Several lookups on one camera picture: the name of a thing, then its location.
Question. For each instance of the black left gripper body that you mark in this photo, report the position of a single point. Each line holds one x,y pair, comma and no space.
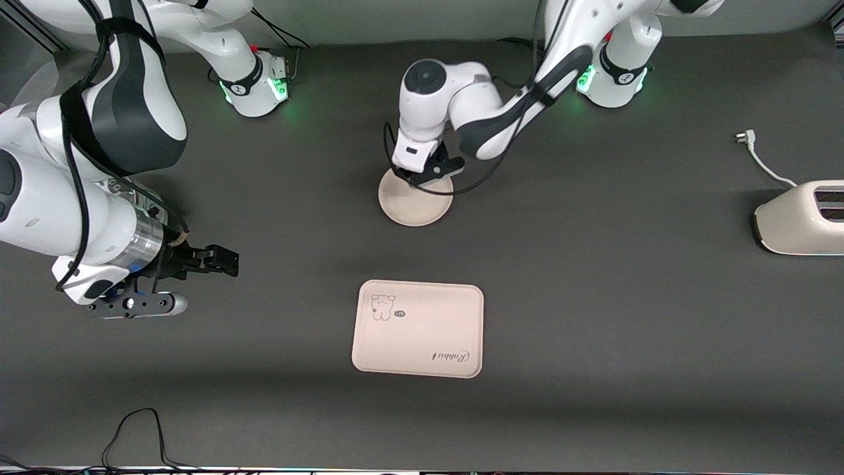
440,160

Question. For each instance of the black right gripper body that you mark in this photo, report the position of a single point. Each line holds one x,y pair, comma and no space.
177,258

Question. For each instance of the round beige plate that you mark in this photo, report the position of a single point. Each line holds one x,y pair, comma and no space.
415,208

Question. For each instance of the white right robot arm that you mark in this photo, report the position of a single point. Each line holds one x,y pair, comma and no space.
39,198

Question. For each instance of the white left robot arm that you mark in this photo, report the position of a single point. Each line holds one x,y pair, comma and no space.
461,86

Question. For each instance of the beige rabbit print tray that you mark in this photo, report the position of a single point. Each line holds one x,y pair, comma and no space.
422,336

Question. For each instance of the translucent plastic cover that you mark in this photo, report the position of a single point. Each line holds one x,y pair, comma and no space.
39,82

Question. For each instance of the white toaster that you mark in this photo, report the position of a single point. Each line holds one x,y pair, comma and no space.
791,224

